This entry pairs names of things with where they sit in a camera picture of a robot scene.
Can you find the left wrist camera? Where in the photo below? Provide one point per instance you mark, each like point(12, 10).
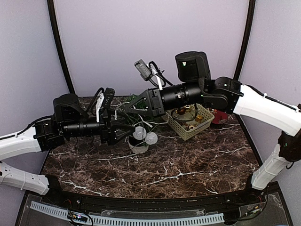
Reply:
point(101, 101)

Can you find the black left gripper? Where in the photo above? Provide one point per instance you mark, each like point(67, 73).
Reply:
point(106, 129)

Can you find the white woven light ball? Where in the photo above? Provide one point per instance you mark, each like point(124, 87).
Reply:
point(151, 138)
point(139, 133)

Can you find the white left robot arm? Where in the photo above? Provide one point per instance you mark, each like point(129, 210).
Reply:
point(48, 134)

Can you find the black front table rail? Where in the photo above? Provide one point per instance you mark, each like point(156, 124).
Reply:
point(223, 202)

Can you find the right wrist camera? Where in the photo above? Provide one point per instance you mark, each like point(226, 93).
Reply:
point(152, 73)

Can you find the gold gift box ornament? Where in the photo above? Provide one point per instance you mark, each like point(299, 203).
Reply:
point(199, 118)

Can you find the white slotted cable duct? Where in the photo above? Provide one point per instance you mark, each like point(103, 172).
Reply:
point(128, 219)

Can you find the pale green perforated basket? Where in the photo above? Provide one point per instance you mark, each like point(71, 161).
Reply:
point(185, 125)

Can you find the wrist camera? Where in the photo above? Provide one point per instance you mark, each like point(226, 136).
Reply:
point(152, 73)
point(101, 101)

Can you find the left black frame post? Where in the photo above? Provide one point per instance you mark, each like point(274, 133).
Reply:
point(59, 46)

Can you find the small green christmas tree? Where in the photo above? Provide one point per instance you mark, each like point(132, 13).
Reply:
point(136, 146)

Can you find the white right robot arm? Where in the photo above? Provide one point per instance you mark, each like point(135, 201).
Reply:
point(231, 96)

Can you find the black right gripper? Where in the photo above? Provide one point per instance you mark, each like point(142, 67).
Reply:
point(155, 102)

